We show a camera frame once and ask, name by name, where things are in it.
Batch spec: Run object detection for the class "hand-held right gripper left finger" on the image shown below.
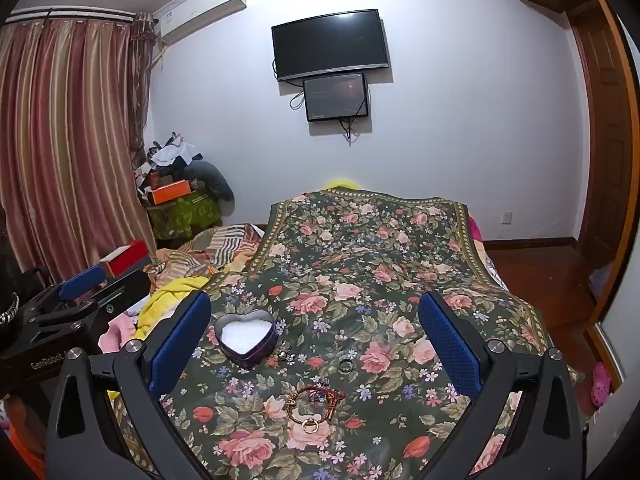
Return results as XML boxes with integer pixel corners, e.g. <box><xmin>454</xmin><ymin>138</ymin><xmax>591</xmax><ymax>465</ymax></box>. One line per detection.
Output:
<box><xmin>45</xmin><ymin>290</ymin><xmax>213</xmax><ymax>480</ymax></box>

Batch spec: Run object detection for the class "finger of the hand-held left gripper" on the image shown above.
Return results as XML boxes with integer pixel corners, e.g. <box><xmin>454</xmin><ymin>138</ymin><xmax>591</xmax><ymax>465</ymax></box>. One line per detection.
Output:
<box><xmin>20</xmin><ymin>264</ymin><xmax>108</xmax><ymax>321</ymax></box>
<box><xmin>22</xmin><ymin>269</ymin><xmax>152</xmax><ymax>343</ymax></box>

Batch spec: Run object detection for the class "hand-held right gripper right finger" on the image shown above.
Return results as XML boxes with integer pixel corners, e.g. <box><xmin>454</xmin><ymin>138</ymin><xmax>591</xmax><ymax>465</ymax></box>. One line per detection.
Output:
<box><xmin>417</xmin><ymin>291</ymin><xmax>587</xmax><ymax>480</ymax></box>

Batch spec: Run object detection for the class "purple heart-shaped tin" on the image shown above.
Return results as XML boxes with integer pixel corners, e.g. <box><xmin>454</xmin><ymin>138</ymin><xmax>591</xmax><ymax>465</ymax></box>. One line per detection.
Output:
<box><xmin>214</xmin><ymin>309</ymin><xmax>280</xmax><ymax>370</ymax></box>

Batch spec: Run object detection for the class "red beaded bracelet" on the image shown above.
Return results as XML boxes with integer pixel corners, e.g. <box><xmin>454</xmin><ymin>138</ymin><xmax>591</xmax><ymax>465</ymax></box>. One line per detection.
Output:
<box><xmin>287</xmin><ymin>385</ymin><xmax>347</xmax><ymax>433</ymax></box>

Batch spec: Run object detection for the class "red box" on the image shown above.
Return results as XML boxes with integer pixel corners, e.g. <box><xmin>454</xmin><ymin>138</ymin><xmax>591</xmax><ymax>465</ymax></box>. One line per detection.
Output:
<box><xmin>99</xmin><ymin>240</ymin><xmax>153</xmax><ymax>278</ymax></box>

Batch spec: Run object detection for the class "yellow cloth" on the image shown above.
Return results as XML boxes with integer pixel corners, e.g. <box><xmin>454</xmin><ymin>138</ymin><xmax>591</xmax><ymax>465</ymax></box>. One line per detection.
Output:
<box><xmin>135</xmin><ymin>276</ymin><xmax>211</xmax><ymax>341</ymax></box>

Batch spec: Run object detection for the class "pink cloth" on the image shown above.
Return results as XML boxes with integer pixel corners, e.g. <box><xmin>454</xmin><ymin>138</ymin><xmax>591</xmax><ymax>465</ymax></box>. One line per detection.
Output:
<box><xmin>98</xmin><ymin>312</ymin><xmax>138</xmax><ymax>356</ymax></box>

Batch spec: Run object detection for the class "orange object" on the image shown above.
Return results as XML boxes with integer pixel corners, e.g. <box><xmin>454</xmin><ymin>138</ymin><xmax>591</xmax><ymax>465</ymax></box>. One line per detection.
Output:
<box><xmin>0</xmin><ymin>420</ymin><xmax>48</xmax><ymax>480</ymax></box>

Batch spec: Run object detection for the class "green patterned cloth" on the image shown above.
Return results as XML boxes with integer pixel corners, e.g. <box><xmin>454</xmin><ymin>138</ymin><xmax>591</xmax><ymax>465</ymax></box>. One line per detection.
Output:
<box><xmin>146</xmin><ymin>187</ymin><xmax>223</xmax><ymax>241</ymax></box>

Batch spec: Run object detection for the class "orange box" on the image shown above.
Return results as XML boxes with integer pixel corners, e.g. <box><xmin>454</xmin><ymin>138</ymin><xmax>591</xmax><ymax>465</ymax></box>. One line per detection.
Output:
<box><xmin>150</xmin><ymin>180</ymin><xmax>193</xmax><ymax>206</ymax></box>

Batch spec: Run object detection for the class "striped orange blanket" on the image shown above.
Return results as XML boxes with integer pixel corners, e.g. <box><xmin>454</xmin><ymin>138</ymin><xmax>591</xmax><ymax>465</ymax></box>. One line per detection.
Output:
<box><xmin>155</xmin><ymin>223</ymin><xmax>268</xmax><ymax>281</ymax></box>

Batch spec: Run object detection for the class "floral blanket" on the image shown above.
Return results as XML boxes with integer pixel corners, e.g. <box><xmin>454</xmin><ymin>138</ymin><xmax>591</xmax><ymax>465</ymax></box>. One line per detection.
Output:
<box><xmin>112</xmin><ymin>187</ymin><xmax>581</xmax><ymax>480</ymax></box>

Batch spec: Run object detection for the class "pile of clothes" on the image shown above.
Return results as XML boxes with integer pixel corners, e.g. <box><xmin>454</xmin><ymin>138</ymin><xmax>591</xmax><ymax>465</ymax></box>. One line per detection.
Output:
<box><xmin>132</xmin><ymin>130</ymin><xmax>201</xmax><ymax>196</ymax></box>

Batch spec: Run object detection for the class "striped red curtain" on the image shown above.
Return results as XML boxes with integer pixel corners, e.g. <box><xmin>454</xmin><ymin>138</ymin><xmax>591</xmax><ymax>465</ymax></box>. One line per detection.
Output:
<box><xmin>0</xmin><ymin>12</ymin><xmax>156</xmax><ymax>286</ymax></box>

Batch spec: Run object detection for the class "pink clog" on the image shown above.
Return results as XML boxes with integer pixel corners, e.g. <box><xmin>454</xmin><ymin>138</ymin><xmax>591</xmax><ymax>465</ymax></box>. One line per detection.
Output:
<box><xmin>590</xmin><ymin>362</ymin><xmax>613</xmax><ymax>407</ymax></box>

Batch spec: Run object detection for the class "brown wooden door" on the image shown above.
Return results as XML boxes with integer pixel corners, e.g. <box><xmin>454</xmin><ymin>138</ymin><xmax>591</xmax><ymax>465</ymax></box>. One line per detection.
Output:
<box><xmin>570</xmin><ymin>0</ymin><xmax>640</xmax><ymax>271</ymax></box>

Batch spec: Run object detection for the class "small black monitor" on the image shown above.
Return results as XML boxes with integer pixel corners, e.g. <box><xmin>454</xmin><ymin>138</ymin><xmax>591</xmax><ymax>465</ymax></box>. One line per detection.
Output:
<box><xmin>303</xmin><ymin>73</ymin><xmax>370</xmax><ymax>123</ymax></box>

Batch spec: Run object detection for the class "white air conditioner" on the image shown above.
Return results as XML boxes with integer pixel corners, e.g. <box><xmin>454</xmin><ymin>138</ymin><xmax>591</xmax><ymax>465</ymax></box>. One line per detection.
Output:
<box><xmin>152</xmin><ymin>0</ymin><xmax>248</xmax><ymax>48</ymax></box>

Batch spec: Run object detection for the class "large black television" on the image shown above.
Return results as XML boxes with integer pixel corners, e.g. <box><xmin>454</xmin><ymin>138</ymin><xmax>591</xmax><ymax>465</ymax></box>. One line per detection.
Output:
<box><xmin>271</xmin><ymin>8</ymin><xmax>391</xmax><ymax>82</ymax></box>

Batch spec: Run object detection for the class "braided black white cord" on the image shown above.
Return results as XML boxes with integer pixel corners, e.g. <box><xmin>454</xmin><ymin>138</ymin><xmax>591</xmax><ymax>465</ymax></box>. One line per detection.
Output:
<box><xmin>0</xmin><ymin>292</ymin><xmax>21</xmax><ymax>325</ymax></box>

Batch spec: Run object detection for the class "white curtain rail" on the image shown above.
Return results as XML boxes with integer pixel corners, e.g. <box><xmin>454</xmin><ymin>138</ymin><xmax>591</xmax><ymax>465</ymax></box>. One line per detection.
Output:
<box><xmin>5</xmin><ymin>6</ymin><xmax>151</xmax><ymax>25</ymax></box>

